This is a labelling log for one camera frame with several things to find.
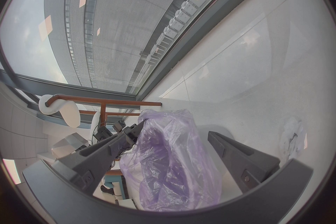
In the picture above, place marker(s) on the window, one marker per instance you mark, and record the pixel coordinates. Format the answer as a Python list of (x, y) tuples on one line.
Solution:
[(105, 20)]

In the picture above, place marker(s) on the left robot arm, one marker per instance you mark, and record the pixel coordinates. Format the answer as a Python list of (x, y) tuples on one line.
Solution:
[(70, 143)]

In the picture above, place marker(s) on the crumpled white paper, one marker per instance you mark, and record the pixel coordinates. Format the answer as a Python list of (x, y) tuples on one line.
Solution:
[(292, 139)]

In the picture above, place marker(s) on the purple plastic bag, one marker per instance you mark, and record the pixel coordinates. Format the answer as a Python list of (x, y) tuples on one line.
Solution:
[(170, 160)]

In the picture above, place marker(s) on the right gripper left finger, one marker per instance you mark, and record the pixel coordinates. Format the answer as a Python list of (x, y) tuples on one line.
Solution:
[(94, 157)]

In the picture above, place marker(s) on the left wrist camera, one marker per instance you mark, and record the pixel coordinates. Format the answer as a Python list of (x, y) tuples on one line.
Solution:
[(118, 125)]

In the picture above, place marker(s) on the white trash bin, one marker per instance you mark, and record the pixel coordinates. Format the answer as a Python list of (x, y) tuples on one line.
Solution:
[(228, 181)]

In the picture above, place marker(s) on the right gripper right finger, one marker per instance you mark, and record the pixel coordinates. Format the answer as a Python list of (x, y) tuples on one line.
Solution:
[(244, 162)]

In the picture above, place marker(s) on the white cushioned wooden chair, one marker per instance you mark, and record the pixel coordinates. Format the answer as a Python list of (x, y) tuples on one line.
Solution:
[(69, 112)]

